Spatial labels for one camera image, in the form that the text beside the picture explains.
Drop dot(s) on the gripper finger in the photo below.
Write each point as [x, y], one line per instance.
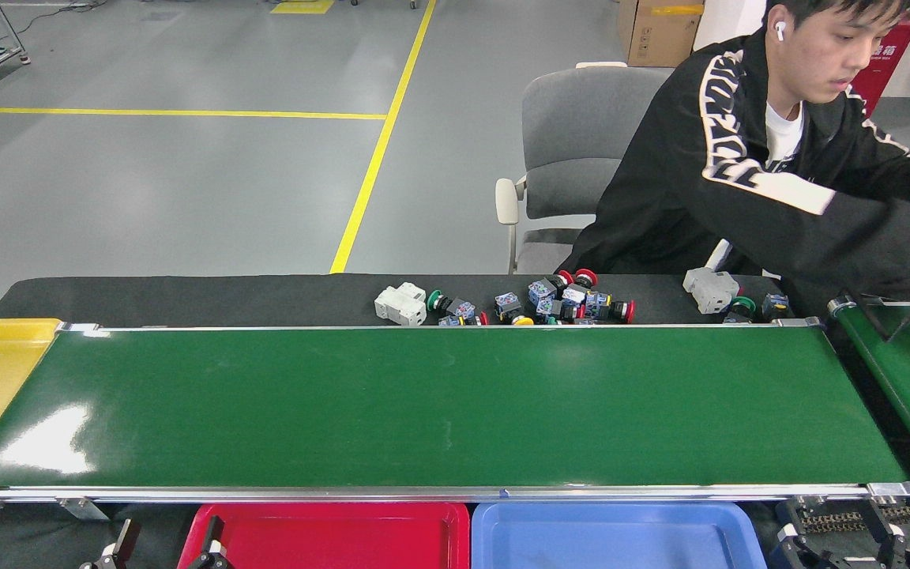
[214, 545]
[788, 549]
[905, 553]
[119, 549]

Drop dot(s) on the pale grey circuit breaker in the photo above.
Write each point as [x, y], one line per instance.
[712, 291]

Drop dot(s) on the white circuit breaker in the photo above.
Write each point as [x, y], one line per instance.
[401, 304]

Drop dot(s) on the red plastic bin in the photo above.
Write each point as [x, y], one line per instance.
[329, 545]

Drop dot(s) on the blue plastic bin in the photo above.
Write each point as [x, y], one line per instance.
[613, 545]

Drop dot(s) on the person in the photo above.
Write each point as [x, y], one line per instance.
[739, 197]

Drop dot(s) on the red fire extinguisher cabinet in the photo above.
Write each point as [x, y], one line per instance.
[889, 79]

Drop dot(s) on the grey office chair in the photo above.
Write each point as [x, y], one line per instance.
[573, 118]

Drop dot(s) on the brown cardboard box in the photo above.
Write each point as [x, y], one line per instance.
[660, 32]

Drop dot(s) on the black metal bracket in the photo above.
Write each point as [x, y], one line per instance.
[872, 316]

